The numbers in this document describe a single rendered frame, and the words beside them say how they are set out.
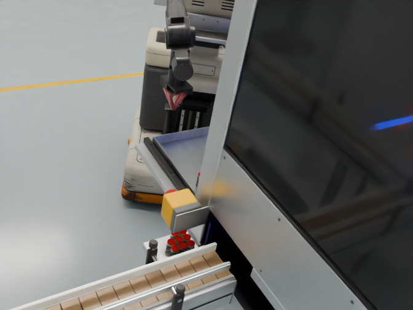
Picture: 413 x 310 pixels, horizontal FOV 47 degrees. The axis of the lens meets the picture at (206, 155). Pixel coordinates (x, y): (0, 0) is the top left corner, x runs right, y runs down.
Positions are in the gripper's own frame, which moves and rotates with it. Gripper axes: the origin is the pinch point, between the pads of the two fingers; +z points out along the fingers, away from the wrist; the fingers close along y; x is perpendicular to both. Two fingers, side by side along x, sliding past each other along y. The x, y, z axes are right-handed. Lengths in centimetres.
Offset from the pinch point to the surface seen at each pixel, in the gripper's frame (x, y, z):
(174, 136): 2.1, -0.9, 12.2
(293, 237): -12, 71, -14
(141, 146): -9.3, -1.5, 14.2
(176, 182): -7.7, 20.3, 13.0
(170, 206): -21.3, 40.7, 1.0
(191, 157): 3.8, 8.8, 14.3
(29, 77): 0, -212, 95
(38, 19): 33, -315, 91
